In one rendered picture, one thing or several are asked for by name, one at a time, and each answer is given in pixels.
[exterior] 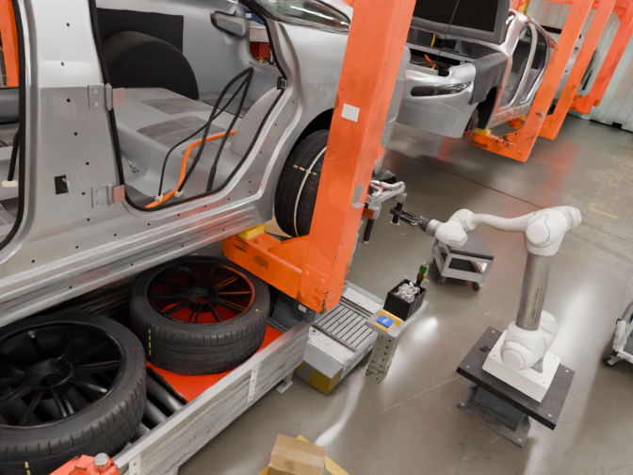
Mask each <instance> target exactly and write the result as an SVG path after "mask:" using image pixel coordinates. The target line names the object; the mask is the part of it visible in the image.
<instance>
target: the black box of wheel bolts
mask: <svg viewBox="0 0 633 475"><path fill-rule="evenodd" d="M427 291H428V290H427V289H425V288H423V287H421V286H420V285H418V284H416V283H414V282H412V281H410V280H408V279H406V278H404V279H403V280H402V281H400V282H399V283H398V284H397V285H395V286H394V287H393V288H391V289H390V290H389V291H388V292H387V293H388V294H387V297H386V300H385V303H384V306H383V309H384V310H385V311H387V312H389V313H391V314H392V315H394V316H396V317H398V318H399V319H402V320H404V321H406V320H407V319H408V318H409V317H410V316H411V315H412V314H413V313H414V312H415V311H417V310H418V309H419V308H420V307H421V305H422V302H423V300H424V298H425V295H426V292H427Z"/></svg>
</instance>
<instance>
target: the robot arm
mask: <svg viewBox="0 0 633 475"><path fill-rule="evenodd" d="M395 209H396V207H395V206H394V209H393V208H391V210H390V214H393V215H395V216H397V217H399V219H400V220H402V221H405V222H407V223H409V224H410V225H411V226H415V225H417V226H420V229H421V230H423V231H425V232H427V234H428V235H430V236H433V237H434V238H438V239H439V240H440V241H442V242H444V243H445V244H447V245H450V246H453V247H459V248H461V247H462V246H463V245H464V243H465V242H466V241H467V234H466V233H465V232H468V231H470V230H473V229H474V228H475V227H476V225H479V224H486V225H489V226H492V227H494V228H497V229H499V230H503V231H509V232H524V236H525V242H526V248H527V250H528V253H527V263H526V268H525V273H524V279H523V284H522V289H521V294H520V300H519V304H518V310H517V315H516V320H515V321H513V322H512V323H510V324H509V327H508V330H507V333H506V335H505V338H504V340H503V344H502V345H501V347H500V356H501V359H502V361H503V363H504V364H505V365H507V366H508V367H509V368H511V369H517V370H524V369H534V370H535V371H537V372H538V373H543V371H544V369H543V363H544V357H545V354H546V353H547V352H548V350H549V348H550V347H551V345H552V343H553V341H554V339H555V337H556V334H557V331H558V324H557V321H556V320H555V318H554V317H553V316H552V315H551V314H549V313H547V312H545V311H542V310H543V305H544V296H545V292H546V287H547V282H548V278H549V273H550V269H551V264H552V259H553V255H554V254H555V253H556V252H557V251H558V249H559V246H560V243H561V241H562V239H563V236H564V233H565V232H567V231H568V230H569V229H573V228H575V227H577V226H578V225H580V223H581V215H580V211H579V210H578V209H576V208H575V207H571V206H558V207H551V208H546V209H543V210H539V211H535V212H532V213H529V214H527V215H525V216H522V217H518V218H514V219H504V218H499V217H496V216H492V215H487V214H473V213H472V212H471V211H469V210H467V209H462V210H459V211H457V212H456V213H455V214H454V215H453V216H452V217H451V218H450V219H449V220H448V222H446V223H442V222H440V221H437V220H431V219H429V218H425V219H423V218H424V216H420V215H418V214H415V213H413V212H411V211H404V210H402V209H401V212H399V211H396V210H395Z"/></svg>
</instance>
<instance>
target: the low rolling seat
mask: <svg viewBox="0 0 633 475"><path fill-rule="evenodd" d="M465 233H466V234H467V241H466V242H465V243H464V245H463V246H462V247H461V248H459V247H453V246H450V245H447V244H445V243H444V242H442V243H443V245H444V246H442V245H438V244H439V241H440V240H439V239H438V238H436V239H435V241H434V243H433V246H432V249H431V250H432V253H433V256H434V258H433V262H434V263H436V264H437V266H438V269H439V271H440V273H441V275H440V276H439V277H438V278H437V283H438V284H439V285H441V284H442V283H443V282H444V281H445V280H446V278H447V277H452V278H458V279H463V280H468V281H474V283H473V285H472V288H473V289H474V290H475V291H480V289H481V286H480V283H485V280H486V278H487V276H488V273H489V271H490V269H491V267H492V265H493V263H494V255H493V253H492V252H491V250H490V248H489V247H488V245H487V244H486V242H485V240H484V239H483V237H482V235H481V234H480V233H477V232H471V231H468V232H465ZM479 262H481V263H486V267H485V269H484V270H483V268H482V266H481V264H480V263H479Z"/></svg>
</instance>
